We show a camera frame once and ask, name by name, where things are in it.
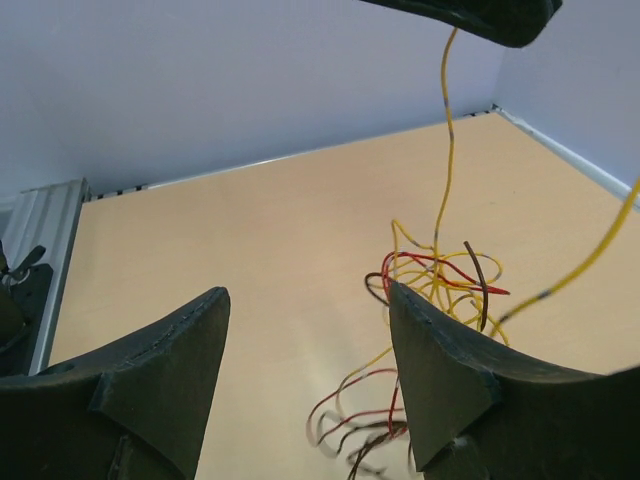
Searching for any yellow wire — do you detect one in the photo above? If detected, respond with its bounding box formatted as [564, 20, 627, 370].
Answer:
[389, 27, 511, 346]
[489, 177, 640, 341]

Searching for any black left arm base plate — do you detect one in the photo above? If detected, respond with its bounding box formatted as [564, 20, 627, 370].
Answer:
[1, 245, 53, 377]

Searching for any aluminium mounting rail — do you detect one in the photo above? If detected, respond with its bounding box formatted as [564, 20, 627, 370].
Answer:
[1, 179, 89, 376]

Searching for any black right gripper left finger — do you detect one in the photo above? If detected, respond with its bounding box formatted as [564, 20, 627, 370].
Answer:
[1, 287, 230, 479]

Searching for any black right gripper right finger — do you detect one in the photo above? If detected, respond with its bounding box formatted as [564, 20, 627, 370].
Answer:
[390, 283, 639, 479]

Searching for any wire bundle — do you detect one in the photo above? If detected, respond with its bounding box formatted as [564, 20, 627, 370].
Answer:
[305, 239, 512, 480]

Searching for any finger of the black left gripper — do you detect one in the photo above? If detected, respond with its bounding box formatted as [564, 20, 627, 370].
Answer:
[369, 0, 563, 49]

